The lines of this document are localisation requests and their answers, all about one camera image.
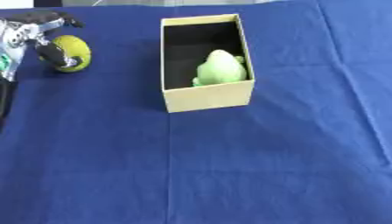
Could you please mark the yellow-green round toy fruit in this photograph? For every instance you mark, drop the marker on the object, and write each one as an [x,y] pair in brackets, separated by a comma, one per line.
[76,49]

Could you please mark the tan cardboard box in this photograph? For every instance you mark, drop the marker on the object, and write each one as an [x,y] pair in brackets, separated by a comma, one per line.
[209,96]

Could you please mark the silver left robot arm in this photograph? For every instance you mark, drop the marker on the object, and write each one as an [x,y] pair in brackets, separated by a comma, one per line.
[11,43]

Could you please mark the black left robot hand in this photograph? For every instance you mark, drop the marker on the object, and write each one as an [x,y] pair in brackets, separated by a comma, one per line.
[51,53]

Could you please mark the green soft toy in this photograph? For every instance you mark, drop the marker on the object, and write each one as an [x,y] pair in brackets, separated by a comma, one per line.
[220,69]

